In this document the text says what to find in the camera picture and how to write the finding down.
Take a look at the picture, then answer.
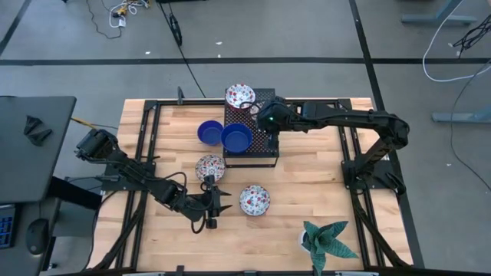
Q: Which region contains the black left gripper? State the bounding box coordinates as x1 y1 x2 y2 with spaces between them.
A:
183 175 233 230

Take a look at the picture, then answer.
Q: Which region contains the red bowl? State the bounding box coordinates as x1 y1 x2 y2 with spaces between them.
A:
224 83 257 110
239 184 272 217

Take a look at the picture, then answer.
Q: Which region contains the small blue bowl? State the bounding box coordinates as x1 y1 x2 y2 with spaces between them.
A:
196 120 225 146
220 122 254 155

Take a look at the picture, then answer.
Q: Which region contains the black perforated metal rack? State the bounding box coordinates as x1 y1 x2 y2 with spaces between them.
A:
222 87 280 169

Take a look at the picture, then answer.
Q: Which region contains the white plant pot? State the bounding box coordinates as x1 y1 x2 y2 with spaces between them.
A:
298 228 311 254

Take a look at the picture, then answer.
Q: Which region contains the green artificial plant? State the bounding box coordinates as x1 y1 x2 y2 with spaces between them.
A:
302 219 360 276

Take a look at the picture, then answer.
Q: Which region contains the black desk support bar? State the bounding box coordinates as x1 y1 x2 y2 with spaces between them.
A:
48 176 104 211

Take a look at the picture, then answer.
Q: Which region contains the grey keyboard tray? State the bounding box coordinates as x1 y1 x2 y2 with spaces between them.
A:
0 201 62 276

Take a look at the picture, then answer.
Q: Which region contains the black computer mouse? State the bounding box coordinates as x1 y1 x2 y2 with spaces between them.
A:
25 218 50 256

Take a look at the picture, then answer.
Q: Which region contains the grey desk foot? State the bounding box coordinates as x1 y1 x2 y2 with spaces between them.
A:
431 107 491 124
400 0 479 28

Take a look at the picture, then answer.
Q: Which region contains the grey side desk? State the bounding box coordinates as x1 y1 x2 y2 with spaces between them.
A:
0 95 77 204

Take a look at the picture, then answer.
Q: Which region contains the dark keyboard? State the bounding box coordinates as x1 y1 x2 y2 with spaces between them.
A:
0 205 17 250

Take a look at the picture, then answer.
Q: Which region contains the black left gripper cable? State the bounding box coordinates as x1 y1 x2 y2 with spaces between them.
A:
164 171 210 235

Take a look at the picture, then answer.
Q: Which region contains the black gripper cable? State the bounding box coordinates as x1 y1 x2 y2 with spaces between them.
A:
164 171 210 235
238 100 265 116

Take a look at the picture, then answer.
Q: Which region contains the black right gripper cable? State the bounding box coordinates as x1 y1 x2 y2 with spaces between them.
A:
238 100 265 116

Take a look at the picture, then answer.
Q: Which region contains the black aluminium rig frame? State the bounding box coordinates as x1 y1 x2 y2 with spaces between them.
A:
87 97 414 276

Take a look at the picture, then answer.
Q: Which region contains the black cable sleeve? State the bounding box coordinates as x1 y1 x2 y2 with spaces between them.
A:
90 189 149 271
351 189 411 268

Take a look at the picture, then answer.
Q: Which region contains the black floor cable with coil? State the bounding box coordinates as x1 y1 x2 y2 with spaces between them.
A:
157 2 208 99

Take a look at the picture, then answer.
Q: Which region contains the white floor cable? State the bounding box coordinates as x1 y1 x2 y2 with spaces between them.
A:
421 0 491 84

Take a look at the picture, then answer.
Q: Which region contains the thin black floor cable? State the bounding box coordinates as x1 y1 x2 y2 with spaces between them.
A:
449 64 491 192
84 0 124 40

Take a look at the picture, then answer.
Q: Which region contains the white and yellow cable bundle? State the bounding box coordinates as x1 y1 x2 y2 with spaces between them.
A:
108 0 150 28

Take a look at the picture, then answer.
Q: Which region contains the black cable bundle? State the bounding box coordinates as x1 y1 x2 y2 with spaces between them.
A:
452 13 491 58

